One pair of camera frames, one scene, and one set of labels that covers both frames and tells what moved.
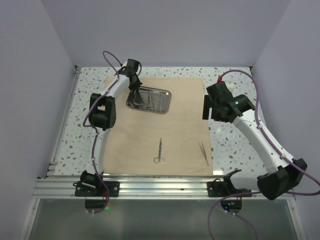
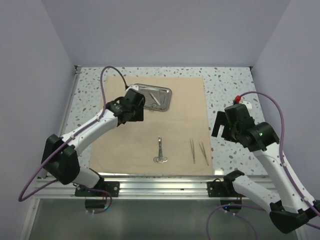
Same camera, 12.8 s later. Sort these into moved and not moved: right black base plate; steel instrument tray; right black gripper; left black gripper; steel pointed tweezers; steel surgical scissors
Moved: steel pointed tweezers; right black gripper; steel surgical scissors; left black gripper
Not moved: steel instrument tray; right black base plate
